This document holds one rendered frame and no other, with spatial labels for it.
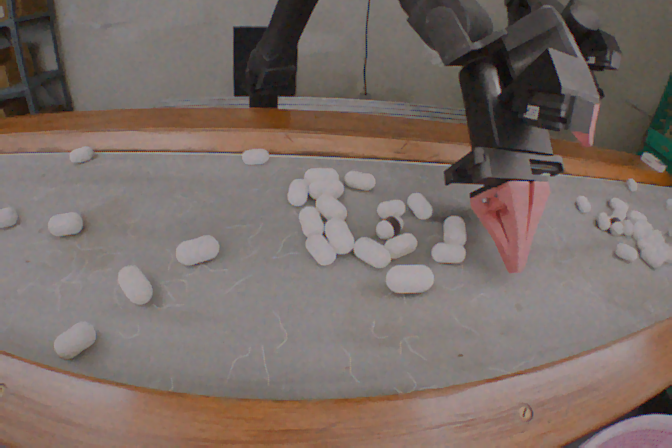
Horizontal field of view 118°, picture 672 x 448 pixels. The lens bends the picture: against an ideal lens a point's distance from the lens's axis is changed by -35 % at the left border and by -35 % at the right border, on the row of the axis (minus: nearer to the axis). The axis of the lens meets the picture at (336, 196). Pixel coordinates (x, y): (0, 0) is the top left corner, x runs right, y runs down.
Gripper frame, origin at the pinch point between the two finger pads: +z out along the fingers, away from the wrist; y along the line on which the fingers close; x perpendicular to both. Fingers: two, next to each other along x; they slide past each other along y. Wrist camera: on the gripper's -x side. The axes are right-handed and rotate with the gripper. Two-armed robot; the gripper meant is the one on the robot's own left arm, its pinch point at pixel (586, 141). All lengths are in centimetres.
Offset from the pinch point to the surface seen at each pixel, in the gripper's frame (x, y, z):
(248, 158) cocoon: 4, -50, 5
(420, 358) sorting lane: -10.4, -35.8, 24.0
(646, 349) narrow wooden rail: -15.5, -17.1, 26.1
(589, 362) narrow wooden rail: -14.9, -24.4, 25.5
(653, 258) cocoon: -8.1, -0.7, 19.1
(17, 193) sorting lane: 0, -80, 11
